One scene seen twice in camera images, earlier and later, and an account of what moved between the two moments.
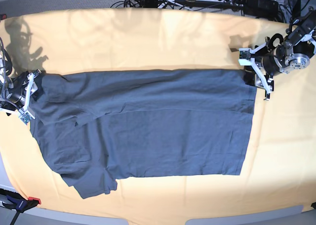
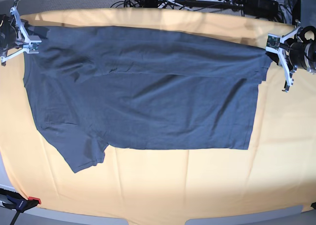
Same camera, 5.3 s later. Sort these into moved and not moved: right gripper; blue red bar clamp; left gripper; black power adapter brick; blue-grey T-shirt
Moved: blue-grey T-shirt; right gripper; left gripper
Not moved: blue red bar clamp; black power adapter brick
